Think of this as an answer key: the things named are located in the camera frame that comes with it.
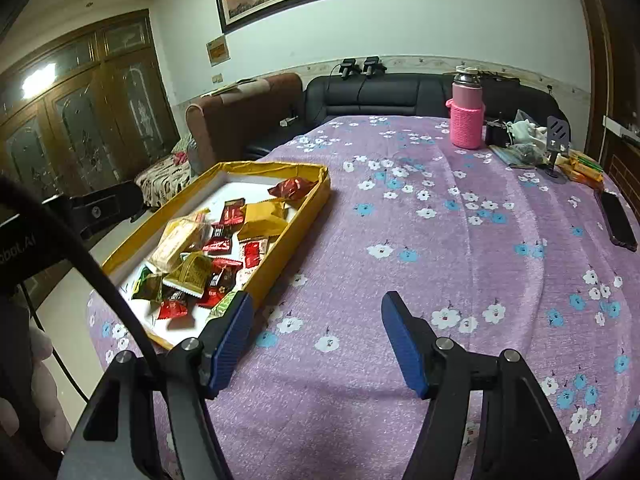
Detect brown armchair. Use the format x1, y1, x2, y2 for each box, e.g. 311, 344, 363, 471
185, 72, 304, 177

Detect yellow cardboard tray box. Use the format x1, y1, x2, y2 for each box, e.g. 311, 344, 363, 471
100, 161, 332, 351

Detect pile of red packets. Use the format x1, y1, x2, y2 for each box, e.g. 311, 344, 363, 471
157, 199, 247, 321

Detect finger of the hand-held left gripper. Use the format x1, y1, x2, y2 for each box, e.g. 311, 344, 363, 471
70, 181, 151, 242

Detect small wall plaque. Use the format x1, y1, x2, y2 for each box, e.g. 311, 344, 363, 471
206, 36, 231, 67

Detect olive green packet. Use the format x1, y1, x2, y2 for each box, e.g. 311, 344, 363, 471
162, 252, 217, 298

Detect golden brown packet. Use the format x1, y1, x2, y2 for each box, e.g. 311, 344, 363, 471
237, 197, 306, 241

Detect pile of plastic bags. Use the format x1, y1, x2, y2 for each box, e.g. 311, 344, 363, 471
486, 108, 552, 169

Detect black phone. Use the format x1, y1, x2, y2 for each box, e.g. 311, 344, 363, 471
594, 189, 639, 254

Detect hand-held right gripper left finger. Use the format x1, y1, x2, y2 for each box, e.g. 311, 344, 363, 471
65, 290, 254, 480

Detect orange and green packets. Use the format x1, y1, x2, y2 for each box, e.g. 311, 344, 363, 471
556, 149, 607, 192

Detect black leather sofa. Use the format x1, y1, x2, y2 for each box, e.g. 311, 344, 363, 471
242, 72, 562, 162

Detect purple floral tablecloth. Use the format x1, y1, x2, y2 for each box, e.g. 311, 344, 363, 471
85, 114, 640, 480

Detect black phone stand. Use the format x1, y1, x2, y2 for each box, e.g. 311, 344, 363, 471
542, 115, 572, 179

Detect red and white packet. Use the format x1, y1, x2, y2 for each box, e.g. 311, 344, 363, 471
241, 239, 271, 271

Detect dark red packet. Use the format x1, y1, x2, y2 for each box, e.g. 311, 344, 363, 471
267, 177, 321, 201

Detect clear yellow biscuit packet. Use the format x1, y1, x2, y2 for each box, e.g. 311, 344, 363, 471
165, 209, 213, 246

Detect printed blanket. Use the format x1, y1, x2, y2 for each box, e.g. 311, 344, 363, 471
135, 134, 199, 207

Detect wooden side cabinet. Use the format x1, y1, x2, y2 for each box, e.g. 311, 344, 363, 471
600, 114, 640, 196

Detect person's left hand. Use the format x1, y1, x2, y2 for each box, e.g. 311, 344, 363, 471
27, 327, 73, 453

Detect wooden cabinet doors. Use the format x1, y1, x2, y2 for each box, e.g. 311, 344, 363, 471
0, 9, 182, 303

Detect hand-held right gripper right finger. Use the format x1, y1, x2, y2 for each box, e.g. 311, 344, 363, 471
381, 290, 581, 480

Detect green and white candy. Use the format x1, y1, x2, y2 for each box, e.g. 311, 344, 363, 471
206, 291, 242, 322

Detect dark green packet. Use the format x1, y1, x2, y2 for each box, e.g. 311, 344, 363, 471
131, 266, 165, 305

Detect yellow label cracker packet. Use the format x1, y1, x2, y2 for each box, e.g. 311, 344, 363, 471
149, 232, 201, 273

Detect papers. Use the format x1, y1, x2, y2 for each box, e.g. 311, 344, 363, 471
201, 82, 242, 97

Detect thin black cable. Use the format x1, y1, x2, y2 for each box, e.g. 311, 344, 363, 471
20, 284, 92, 403

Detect pink sleeved bottle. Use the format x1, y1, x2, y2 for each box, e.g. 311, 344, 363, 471
446, 66, 487, 150

